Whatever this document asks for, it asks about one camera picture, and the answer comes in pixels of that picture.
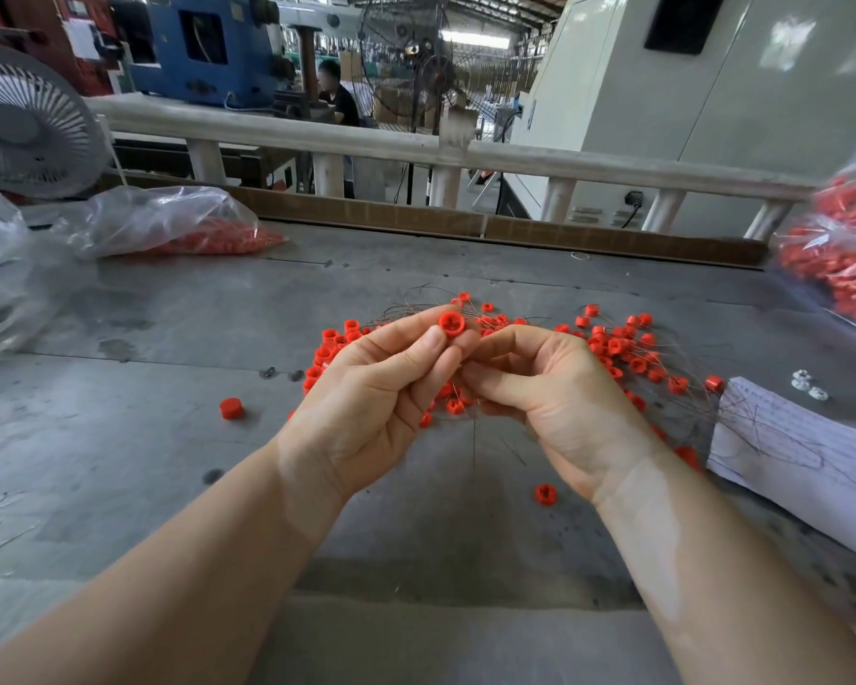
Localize person's right forearm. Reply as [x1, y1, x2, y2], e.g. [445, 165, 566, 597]
[592, 456, 856, 685]

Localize blue industrial machine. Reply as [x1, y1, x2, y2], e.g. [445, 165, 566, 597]
[118, 0, 282, 109]

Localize person's right hand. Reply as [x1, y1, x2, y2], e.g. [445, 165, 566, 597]
[457, 323, 665, 503]

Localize brown wooden board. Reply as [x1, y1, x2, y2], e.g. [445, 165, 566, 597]
[94, 170, 769, 268]

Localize person's left hand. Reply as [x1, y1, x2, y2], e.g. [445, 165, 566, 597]
[274, 304, 479, 543]

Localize black pedestal fan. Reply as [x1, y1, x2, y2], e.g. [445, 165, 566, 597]
[412, 52, 462, 208]

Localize red industrial machine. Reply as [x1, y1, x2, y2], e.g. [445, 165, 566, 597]
[0, 0, 113, 97]

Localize large grey machine cabinet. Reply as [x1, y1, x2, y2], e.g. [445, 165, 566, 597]
[505, 0, 856, 237]

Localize pile of red plastic rings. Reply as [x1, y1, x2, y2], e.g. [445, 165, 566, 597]
[288, 292, 727, 508]

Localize large clear bag red pieces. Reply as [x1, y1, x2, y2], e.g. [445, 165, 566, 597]
[770, 121, 856, 340]

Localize white desk fan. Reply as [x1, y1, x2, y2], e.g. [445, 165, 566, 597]
[0, 39, 111, 201]

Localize person's left forearm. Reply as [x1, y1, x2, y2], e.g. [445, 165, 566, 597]
[0, 446, 341, 685]

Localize white paper sheet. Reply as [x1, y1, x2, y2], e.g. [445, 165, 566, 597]
[708, 376, 856, 568]

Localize clear bag with red pieces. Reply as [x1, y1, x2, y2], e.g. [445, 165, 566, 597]
[54, 185, 287, 258]

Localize white metal railing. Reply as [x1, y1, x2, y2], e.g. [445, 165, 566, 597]
[86, 92, 825, 241]

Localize bundle of thin metal wires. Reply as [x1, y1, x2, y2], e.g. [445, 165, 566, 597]
[378, 298, 573, 465]

